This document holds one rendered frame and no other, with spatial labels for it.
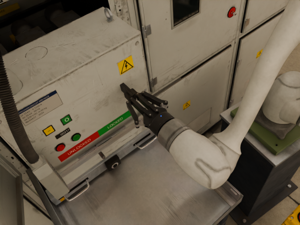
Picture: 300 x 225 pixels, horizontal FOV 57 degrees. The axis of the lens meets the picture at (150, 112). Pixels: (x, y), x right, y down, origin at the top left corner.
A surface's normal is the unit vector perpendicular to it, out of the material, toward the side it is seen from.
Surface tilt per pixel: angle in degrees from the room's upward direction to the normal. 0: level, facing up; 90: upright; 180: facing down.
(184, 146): 29
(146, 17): 90
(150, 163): 0
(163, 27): 90
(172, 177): 0
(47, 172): 61
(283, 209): 0
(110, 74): 90
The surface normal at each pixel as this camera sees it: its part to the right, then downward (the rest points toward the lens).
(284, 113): -0.70, 0.57
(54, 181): 0.62, 0.57
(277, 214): -0.11, -0.62
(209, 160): -0.11, -0.44
